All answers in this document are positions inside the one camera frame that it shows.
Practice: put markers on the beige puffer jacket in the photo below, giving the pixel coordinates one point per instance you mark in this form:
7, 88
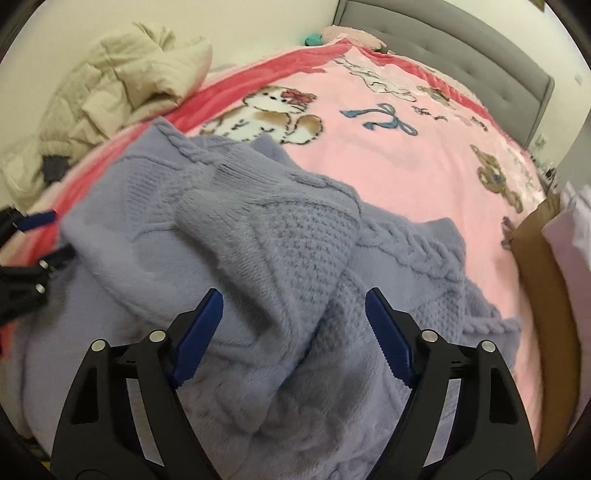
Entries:
115, 78

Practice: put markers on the pink plush pillow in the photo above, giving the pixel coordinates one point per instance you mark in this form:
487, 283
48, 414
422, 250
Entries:
351, 35

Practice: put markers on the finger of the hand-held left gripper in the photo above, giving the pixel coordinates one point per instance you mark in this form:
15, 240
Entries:
37, 220
23, 286

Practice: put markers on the grey upholstered headboard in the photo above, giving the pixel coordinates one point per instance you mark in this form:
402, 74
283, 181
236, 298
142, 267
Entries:
461, 50

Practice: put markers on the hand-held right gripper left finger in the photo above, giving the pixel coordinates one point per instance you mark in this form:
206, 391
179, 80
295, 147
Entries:
201, 332

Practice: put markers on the pink printed blanket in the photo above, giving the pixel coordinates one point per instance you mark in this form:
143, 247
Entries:
392, 175

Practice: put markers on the lavender knit hooded cardigan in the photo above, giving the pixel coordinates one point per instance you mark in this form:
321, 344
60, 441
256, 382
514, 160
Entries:
277, 240

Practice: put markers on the teal plush toy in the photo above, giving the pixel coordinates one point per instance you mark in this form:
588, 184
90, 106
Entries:
314, 39

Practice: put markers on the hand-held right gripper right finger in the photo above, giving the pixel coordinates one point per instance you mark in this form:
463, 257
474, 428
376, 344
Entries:
388, 332

